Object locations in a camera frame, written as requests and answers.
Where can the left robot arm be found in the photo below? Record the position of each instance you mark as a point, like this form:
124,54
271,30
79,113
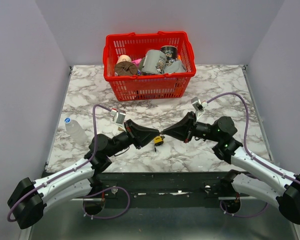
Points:
31,198

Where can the dark printed cup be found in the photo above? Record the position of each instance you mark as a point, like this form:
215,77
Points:
171,53

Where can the clear plastic water bottle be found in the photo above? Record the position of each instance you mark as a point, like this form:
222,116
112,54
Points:
74,129

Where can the pink item in basket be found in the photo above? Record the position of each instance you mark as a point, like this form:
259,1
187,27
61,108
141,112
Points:
137,61

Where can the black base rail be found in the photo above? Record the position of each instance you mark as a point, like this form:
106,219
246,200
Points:
151,190

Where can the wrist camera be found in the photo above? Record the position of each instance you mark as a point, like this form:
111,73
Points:
199,107
118,116

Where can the beige round ball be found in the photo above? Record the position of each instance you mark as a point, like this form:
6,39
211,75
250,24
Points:
123,58

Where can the red plastic shopping basket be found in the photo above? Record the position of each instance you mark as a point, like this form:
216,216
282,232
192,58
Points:
147,87

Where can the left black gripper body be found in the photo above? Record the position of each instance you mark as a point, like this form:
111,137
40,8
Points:
129,132

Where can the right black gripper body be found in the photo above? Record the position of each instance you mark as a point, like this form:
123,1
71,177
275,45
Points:
190,132

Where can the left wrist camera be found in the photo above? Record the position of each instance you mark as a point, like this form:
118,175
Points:
118,116

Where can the brown cloth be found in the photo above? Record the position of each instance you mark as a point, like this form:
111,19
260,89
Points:
125,68

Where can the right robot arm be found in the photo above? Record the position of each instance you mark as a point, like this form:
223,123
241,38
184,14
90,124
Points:
270,183

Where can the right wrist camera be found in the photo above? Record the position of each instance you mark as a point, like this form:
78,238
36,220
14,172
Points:
199,107

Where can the yellow black padlock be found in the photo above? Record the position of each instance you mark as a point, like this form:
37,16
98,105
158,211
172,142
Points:
158,141

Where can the grey printed cloth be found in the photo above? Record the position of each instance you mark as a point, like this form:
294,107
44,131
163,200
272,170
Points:
155,63

